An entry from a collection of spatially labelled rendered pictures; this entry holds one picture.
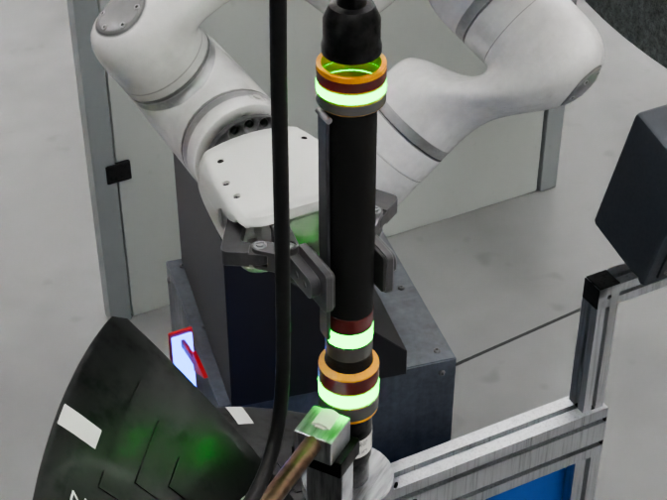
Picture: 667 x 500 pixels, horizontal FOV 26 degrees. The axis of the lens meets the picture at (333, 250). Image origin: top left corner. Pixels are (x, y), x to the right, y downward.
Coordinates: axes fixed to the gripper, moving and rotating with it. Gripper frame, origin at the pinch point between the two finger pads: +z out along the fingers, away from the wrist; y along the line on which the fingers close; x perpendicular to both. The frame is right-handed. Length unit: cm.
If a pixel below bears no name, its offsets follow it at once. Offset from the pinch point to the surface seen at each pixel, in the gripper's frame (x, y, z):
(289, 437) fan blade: -34.3, -4.4, -19.3
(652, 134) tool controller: -26, -57, -36
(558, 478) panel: -76, -50, -36
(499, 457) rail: -66, -39, -34
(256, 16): -81, -74, -179
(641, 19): -88, -152, -150
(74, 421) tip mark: -6.7, 19.4, -1.5
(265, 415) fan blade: -35.0, -4.1, -23.8
